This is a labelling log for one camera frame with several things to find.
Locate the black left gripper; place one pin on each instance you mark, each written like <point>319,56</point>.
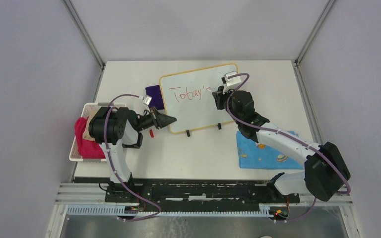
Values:
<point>160,120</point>

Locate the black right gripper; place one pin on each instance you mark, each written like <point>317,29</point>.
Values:
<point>220,96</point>

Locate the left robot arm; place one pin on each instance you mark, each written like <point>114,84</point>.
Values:
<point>119,129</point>

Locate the yellow-framed whiteboard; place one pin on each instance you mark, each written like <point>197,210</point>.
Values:
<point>185,97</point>

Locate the purple cloth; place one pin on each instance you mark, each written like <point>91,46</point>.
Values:
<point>155,93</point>

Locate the blue patterned cloth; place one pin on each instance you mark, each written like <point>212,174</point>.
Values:
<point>259,156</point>

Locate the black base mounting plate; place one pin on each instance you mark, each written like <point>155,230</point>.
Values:
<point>195,195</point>

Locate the beige cloth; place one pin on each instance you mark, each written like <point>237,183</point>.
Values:
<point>86,134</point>

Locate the white plastic basket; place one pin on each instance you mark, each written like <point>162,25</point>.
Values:
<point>74,154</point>

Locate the pink cloth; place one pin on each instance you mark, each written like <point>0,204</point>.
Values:
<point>88,149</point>

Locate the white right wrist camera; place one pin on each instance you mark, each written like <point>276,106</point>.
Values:
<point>230,81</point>

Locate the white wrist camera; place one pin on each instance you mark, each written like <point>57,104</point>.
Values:
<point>230,81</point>
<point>147,101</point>

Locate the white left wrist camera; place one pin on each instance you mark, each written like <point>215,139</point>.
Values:
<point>147,101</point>

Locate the right aluminium frame post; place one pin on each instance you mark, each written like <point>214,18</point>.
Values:
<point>313,33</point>

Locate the aluminium frame post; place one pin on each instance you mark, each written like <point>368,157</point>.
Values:
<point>313,33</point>
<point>84,32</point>

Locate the white cable duct rail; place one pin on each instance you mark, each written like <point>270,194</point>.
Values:
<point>118,210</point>

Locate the left aluminium frame post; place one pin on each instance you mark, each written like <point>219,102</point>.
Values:
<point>84,32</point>

